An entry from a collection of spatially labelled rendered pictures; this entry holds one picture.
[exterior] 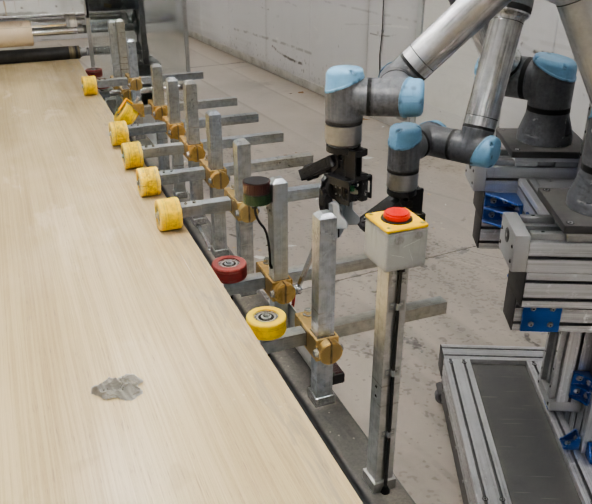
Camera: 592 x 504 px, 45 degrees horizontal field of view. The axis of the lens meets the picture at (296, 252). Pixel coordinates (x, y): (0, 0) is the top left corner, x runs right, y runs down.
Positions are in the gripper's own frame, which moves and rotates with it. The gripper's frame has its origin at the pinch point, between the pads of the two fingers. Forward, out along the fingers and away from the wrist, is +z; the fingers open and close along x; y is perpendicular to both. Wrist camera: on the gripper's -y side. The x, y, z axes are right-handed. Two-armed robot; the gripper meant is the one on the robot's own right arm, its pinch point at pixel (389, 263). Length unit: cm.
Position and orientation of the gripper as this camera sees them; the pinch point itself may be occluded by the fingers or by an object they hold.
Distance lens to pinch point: 182.1
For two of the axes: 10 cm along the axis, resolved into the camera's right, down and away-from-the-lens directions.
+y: 9.3, -1.7, 3.3
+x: -3.7, -4.1, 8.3
